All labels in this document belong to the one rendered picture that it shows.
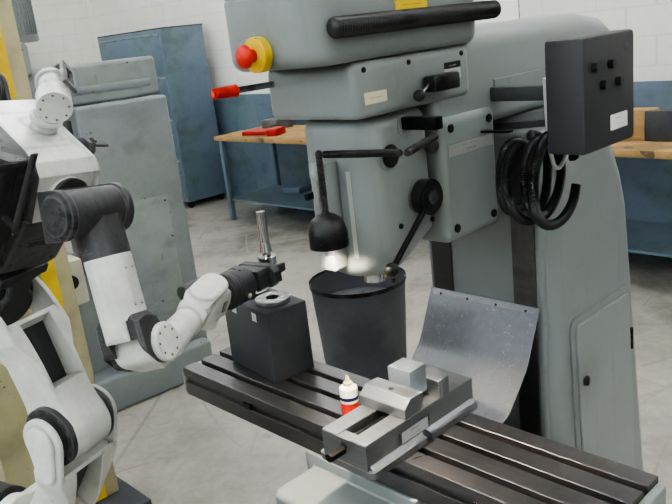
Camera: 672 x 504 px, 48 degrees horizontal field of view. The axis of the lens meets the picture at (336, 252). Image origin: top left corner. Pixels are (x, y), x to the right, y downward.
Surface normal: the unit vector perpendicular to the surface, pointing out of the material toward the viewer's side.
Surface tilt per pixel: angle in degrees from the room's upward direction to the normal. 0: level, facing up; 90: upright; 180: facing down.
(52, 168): 76
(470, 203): 90
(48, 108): 116
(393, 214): 90
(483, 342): 62
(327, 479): 0
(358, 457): 90
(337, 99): 90
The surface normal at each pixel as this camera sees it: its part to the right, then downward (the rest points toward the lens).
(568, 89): -0.71, 0.27
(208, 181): 0.69, 0.13
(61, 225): -0.57, 0.18
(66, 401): 0.72, -0.43
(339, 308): -0.43, 0.36
